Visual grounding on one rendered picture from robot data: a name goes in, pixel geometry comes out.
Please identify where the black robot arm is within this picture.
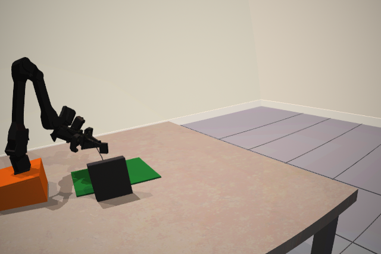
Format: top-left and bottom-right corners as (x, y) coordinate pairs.
(5, 57), (85, 175)

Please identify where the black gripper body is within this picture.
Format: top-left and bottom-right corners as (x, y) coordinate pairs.
(64, 127), (93, 153)

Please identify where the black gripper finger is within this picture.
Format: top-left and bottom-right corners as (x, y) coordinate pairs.
(88, 131), (99, 143)
(81, 133), (101, 150)

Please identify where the green circuit board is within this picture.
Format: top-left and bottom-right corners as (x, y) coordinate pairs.
(71, 157), (161, 197)

